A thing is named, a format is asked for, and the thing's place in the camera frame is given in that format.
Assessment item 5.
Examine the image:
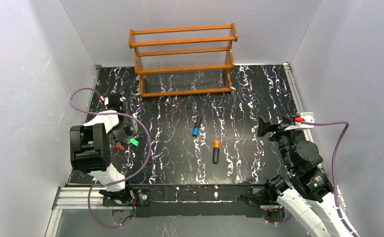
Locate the green key tag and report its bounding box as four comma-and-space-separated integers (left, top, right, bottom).
129, 138, 139, 146

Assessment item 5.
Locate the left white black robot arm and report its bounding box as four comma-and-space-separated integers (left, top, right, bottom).
70, 94, 138, 205

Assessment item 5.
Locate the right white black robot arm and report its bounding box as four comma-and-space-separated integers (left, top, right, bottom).
257, 112, 359, 237

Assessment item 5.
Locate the orange capped black marker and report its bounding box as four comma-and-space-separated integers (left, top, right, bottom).
212, 140, 221, 164

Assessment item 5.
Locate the blue capped black marker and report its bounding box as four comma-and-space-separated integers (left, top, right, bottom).
192, 116, 202, 137

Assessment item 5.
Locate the orange wooden shelf rack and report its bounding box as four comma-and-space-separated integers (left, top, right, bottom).
128, 23, 238, 98

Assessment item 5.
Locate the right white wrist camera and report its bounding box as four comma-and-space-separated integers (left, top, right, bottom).
285, 112, 315, 131

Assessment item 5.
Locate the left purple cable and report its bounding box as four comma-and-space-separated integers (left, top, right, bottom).
70, 87, 152, 228

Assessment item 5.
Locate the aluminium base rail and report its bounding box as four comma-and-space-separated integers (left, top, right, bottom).
45, 187, 133, 237

